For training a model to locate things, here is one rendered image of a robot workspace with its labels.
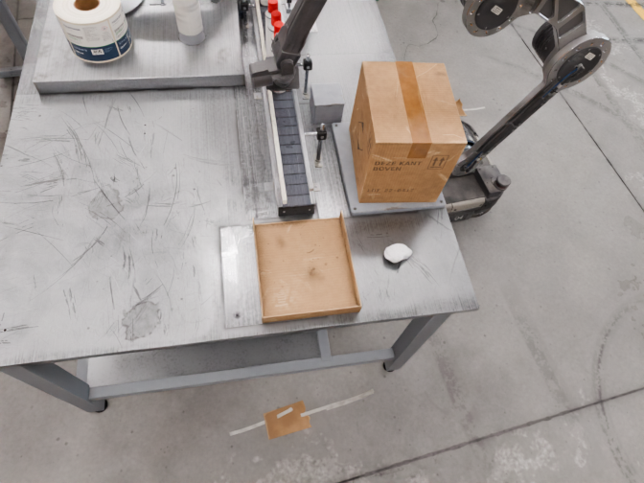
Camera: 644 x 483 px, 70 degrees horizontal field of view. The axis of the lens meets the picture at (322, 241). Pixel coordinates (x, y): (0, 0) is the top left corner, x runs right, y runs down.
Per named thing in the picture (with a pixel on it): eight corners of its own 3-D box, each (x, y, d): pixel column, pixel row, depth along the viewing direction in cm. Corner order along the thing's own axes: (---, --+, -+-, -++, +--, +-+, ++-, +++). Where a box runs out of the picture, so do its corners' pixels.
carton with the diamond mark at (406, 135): (348, 127, 152) (361, 60, 128) (419, 128, 155) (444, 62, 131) (358, 203, 137) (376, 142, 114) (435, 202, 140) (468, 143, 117)
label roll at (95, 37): (60, 57, 152) (41, 17, 139) (83, 20, 162) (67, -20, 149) (121, 66, 152) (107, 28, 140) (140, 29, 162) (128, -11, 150)
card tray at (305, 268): (252, 224, 133) (252, 218, 129) (340, 217, 137) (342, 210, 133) (262, 323, 119) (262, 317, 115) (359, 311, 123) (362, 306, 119)
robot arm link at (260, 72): (294, 61, 121) (287, 36, 123) (251, 69, 119) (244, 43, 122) (294, 90, 132) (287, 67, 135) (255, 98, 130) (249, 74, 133)
